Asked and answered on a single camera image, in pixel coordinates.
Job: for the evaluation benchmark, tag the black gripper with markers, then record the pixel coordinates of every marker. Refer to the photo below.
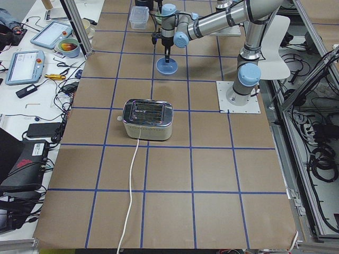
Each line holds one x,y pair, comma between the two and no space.
167,42

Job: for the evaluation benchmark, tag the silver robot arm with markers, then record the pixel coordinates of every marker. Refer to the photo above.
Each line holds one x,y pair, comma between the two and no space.
171,19
259,15

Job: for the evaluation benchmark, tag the beige bowl with lemon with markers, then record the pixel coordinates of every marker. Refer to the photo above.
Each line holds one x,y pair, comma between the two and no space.
89,28

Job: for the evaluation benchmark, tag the blue bowl with fruit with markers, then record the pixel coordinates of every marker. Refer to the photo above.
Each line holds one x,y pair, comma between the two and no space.
69,47

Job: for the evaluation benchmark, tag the clear plastic food container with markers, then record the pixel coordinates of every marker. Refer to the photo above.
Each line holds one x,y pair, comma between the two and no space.
138,18

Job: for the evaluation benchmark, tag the silver toaster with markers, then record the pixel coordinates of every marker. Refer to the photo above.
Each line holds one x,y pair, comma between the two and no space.
147,119

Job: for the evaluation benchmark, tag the white chair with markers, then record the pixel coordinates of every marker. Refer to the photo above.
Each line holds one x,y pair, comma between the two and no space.
271,65

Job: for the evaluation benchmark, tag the far blue teach pendant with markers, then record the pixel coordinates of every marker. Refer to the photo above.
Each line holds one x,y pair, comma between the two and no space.
51,34

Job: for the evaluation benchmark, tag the blue teach pendant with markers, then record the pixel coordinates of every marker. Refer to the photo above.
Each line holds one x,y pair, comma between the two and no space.
25,67
51,34

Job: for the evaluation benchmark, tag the black power adapter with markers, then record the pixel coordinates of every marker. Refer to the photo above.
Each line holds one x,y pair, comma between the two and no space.
26,91

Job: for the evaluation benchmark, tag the near blue teach pendant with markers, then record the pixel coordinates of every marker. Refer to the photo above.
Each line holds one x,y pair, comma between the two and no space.
25,67

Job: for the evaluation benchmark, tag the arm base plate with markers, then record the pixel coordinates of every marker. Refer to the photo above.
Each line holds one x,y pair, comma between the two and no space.
230,102

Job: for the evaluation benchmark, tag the aluminium frame post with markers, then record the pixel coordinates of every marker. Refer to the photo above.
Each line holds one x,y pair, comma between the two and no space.
74,17

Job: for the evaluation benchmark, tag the orange handled tool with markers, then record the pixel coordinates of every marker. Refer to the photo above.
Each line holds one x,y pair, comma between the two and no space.
55,77

